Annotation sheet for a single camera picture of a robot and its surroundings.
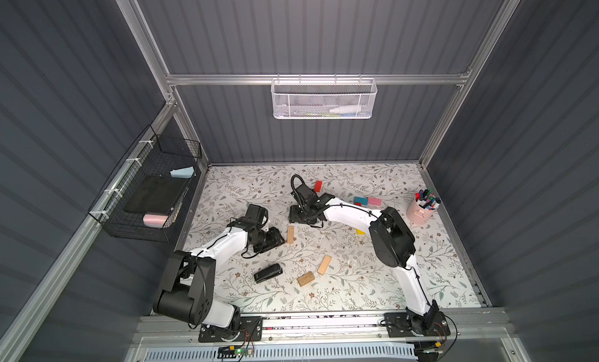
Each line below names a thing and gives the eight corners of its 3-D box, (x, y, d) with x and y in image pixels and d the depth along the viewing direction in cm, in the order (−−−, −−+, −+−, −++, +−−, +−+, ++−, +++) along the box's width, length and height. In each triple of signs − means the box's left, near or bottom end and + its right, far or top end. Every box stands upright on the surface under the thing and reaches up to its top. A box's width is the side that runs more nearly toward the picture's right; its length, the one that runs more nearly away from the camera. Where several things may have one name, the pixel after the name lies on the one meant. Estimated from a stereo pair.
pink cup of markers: (408, 226, 100) (421, 208, 89) (402, 208, 106) (413, 189, 95) (428, 226, 100) (444, 208, 89) (421, 208, 106) (435, 189, 95)
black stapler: (256, 284, 85) (254, 281, 82) (254, 276, 86) (252, 273, 83) (283, 273, 87) (282, 270, 84) (281, 266, 89) (280, 262, 86)
